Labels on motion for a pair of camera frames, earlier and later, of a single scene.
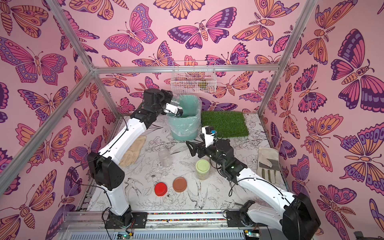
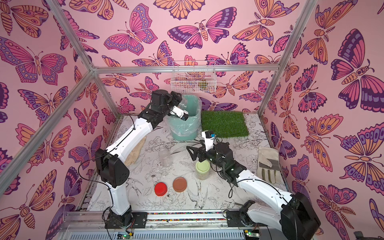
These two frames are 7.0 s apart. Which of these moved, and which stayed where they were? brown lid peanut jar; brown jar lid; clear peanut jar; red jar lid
Moved: brown lid peanut jar
Stayed: brown jar lid; red jar lid; clear peanut jar
